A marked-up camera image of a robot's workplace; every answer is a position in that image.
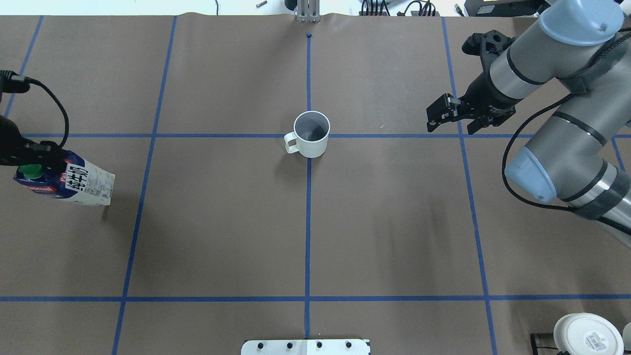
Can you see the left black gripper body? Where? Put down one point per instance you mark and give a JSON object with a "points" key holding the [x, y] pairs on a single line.
{"points": [[11, 142]]}

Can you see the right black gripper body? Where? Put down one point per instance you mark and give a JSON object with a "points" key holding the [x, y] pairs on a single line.
{"points": [[485, 101]]}

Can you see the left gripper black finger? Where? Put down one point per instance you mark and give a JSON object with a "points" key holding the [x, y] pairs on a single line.
{"points": [[47, 153]]}

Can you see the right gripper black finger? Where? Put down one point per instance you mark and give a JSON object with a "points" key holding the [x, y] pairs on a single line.
{"points": [[476, 124], [444, 110]]}

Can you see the blue white milk carton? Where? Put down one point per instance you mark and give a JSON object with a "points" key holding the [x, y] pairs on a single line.
{"points": [[80, 183]]}

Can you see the white mug dark interior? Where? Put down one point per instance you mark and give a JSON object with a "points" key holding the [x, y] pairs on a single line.
{"points": [[309, 135]]}

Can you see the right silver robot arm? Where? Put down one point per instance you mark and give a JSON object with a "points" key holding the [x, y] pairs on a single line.
{"points": [[552, 160]]}

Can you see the black power strip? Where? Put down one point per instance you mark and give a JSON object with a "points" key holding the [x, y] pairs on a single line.
{"points": [[399, 8]]}

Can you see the white mug on rack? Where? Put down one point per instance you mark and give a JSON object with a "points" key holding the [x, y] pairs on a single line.
{"points": [[587, 334], [626, 336]]}

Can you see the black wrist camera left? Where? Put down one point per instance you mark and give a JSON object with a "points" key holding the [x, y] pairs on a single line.
{"points": [[13, 83]]}

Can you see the aluminium frame post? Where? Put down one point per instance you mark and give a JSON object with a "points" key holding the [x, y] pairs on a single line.
{"points": [[308, 11]]}

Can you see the black wire mug rack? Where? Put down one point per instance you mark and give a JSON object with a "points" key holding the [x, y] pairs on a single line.
{"points": [[542, 344]]}

